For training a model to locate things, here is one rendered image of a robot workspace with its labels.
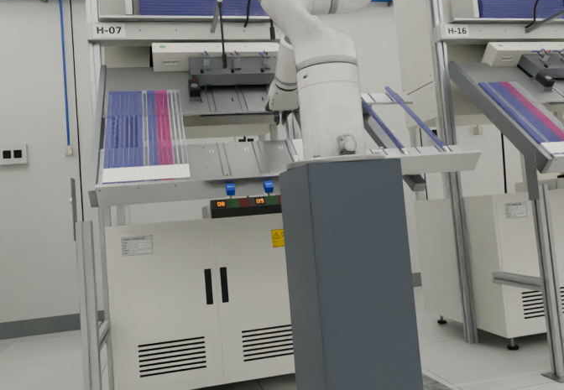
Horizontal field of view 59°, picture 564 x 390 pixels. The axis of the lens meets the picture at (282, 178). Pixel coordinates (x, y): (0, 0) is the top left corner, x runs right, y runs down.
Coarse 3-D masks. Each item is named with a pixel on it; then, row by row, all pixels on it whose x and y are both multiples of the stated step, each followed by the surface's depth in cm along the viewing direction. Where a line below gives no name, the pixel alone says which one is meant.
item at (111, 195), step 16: (224, 176) 143; (240, 176) 143; (256, 176) 144; (272, 176) 145; (112, 192) 136; (128, 192) 137; (144, 192) 139; (160, 192) 140; (176, 192) 141; (192, 192) 142; (208, 192) 144; (224, 192) 145; (240, 192) 147; (256, 192) 148
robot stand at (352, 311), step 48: (288, 192) 97; (336, 192) 86; (384, 192) 89; (288, 240) 99; (336, 240) 86; (384, 240) 88; (288, 288) 101; (336, 288) 85; (384, 288) 87; (336, 336) 84; (384, 336) 87; (336, 384) 83; (384, 384) 86
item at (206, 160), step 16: (192, 144) 156; (208, 144) 157; (224, 144) 158; (240, 144) 159; (256, 144) 160; (272, 144) 161; (192, 160) 150; (208, 160) 151; (224, 160) 152; (240, 160) 153; (256, 160) 153; (272, 160) 154; (288, 160) 155; (192, 176) 145; (208, 176) 145
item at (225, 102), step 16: (112, 80) 181; (128, 80) 182; (144, 80) 184; (160, 80) 185; (176, 80) 186; (208, 96) 179; (224, 96) 180; (240, 96) 181; (256, 96) 182; (192, 112) 170; (208, 112) 172; (224, 112) 173; (240, 112) 174; (256, 112) 176
